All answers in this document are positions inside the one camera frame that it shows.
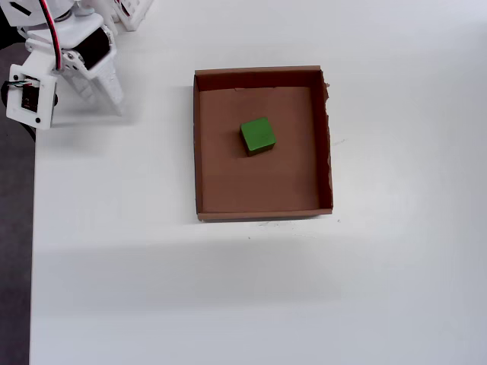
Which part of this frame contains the brown cardboard box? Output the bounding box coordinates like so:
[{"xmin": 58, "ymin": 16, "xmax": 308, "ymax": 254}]
[{"xmin": 193, "ymin": 65, "xmax": 335, "ymax": 224}]

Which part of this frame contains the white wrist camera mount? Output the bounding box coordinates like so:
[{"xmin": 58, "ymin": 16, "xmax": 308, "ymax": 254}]
[{"xmin": 5, "ymin": 50, "xmax": 59, "ymax": 132}]

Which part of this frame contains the green cube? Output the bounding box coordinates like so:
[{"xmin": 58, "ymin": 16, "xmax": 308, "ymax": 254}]
[{"xmin": 239, "ymin": 116, "xmax": 277, "ymax": 157}]

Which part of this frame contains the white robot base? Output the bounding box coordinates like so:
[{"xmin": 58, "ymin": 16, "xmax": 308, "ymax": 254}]
[{"xmin": 112, "ymin": 0, "xmax": 155, "ymax": 32}]

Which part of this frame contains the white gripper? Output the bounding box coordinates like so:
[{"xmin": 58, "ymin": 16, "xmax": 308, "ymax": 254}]
[{"xmin": 25, "ymin": 14, "xmax": 125, "ymax": 117}]

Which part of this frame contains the red black servo cable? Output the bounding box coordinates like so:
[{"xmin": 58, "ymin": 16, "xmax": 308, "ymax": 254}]
[{"xmin": 37, "ymin": 0, "xmax": 64, "ymax": 72}]

